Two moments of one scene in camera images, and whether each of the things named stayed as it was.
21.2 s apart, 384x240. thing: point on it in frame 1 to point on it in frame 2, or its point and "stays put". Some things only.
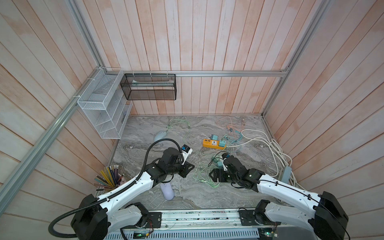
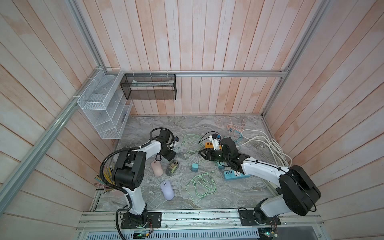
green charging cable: x=200 y=173 to x=200 y=185
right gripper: x=220 y=171 to x=209 y=151
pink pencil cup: x=107 y=179 stays put
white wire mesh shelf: x=105 y=105 stays put
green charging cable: x=187 y=132 to x=194 y=143
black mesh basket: x=149 y=86 stays put
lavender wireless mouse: x=167 y=191 stays put
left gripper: x=185 y=171 to x=171 y=155
